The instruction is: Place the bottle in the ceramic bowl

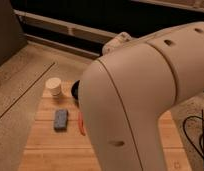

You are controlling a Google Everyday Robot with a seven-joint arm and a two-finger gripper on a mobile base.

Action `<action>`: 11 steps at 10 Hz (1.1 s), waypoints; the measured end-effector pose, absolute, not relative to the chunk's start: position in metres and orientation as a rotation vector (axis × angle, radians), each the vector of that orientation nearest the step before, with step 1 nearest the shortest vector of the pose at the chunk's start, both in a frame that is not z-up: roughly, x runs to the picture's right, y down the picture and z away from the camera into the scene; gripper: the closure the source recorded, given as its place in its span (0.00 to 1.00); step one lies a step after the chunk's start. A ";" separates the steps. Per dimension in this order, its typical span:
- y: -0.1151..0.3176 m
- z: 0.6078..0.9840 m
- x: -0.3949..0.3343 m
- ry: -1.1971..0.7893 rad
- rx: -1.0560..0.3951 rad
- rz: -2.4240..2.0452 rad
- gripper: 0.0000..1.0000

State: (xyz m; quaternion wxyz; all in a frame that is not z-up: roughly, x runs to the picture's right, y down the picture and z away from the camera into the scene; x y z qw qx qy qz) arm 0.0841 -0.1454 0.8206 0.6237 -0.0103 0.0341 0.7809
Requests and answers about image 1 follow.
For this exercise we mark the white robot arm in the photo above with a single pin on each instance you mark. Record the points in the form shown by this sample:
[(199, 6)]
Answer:
[(123, 94)]

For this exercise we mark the black ceramic bowl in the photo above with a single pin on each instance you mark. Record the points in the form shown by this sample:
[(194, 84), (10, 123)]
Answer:
[(74, 89)]

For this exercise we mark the white paper cup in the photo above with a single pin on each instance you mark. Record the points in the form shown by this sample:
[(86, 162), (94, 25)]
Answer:
[(54, 86)]

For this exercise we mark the blue grey sponge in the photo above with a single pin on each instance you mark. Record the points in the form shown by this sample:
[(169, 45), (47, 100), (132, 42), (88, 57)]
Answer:
[(60, 120)]

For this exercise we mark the wooden cutting board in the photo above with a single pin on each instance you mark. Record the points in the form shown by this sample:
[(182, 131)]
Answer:
[(69, 150)]

